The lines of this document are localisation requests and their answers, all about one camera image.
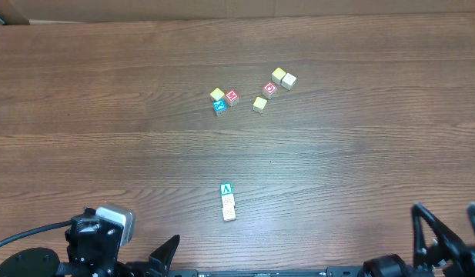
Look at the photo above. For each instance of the blue letter X block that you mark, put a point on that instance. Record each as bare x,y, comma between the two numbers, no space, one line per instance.
220,107

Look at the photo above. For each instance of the green letter V block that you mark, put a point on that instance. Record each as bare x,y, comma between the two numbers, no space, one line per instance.
226,189

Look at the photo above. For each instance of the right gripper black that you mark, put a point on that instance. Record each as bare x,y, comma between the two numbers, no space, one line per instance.
436,261

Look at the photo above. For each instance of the yellow block left cluster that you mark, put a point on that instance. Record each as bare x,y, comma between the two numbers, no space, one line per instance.
216,94

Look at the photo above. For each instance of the green edged white block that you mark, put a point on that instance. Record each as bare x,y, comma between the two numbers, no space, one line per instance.
228,213

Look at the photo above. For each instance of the white letter E block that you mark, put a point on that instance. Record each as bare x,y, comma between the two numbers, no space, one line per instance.
228,200

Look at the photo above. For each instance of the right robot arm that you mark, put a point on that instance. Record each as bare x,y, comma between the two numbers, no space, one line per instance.
424,223

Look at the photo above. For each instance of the red letter M block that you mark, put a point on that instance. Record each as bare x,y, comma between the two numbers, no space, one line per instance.
232,97

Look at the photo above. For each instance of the yellow block far right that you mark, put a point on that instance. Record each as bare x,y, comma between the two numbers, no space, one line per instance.
277,75

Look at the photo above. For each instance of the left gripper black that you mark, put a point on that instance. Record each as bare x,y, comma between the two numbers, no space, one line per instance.
143,265

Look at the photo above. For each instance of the white block far right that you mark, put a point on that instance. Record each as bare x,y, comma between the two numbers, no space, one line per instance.
288,81

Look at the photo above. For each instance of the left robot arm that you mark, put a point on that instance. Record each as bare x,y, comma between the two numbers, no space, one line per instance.
35,261

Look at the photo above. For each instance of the red letter C block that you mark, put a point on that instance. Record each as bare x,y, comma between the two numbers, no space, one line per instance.
269,90

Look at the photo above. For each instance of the yellow block middle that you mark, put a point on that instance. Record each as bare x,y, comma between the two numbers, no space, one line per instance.
259,104

